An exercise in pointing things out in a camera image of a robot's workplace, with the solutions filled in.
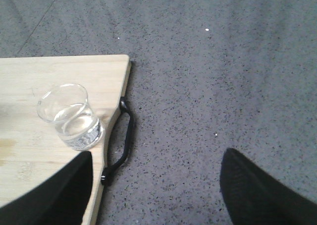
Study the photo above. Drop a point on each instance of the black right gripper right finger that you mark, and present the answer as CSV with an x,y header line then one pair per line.
x,y
253,197

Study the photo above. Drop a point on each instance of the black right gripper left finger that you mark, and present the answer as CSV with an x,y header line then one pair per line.
x,y
60,200

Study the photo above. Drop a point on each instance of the clear glass measuring beaker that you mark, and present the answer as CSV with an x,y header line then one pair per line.
x,y
67,108

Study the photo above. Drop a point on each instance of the light wooden cutting board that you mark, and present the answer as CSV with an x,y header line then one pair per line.
x,y
30,149

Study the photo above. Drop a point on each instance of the black cutting board handle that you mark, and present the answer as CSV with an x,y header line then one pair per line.
x,y
109,171

